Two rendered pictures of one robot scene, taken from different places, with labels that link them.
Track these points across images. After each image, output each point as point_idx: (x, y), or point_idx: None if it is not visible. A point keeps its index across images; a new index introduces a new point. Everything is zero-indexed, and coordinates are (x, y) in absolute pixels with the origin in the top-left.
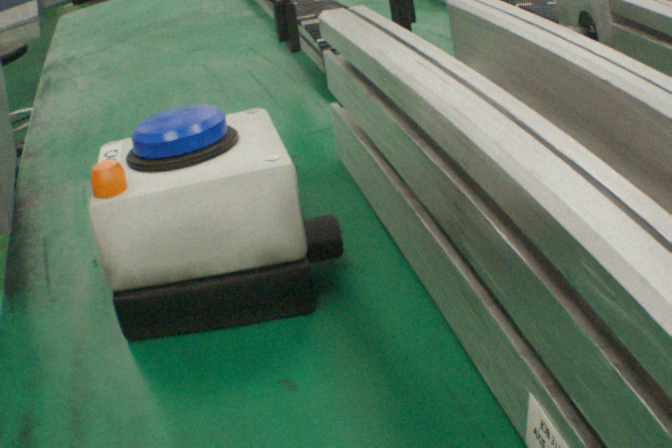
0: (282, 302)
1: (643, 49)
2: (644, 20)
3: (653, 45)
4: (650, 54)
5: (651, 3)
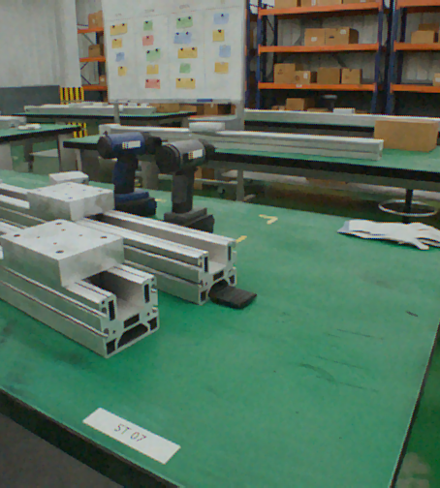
0: None
1: None
2: None
3: None
4: None
5: None
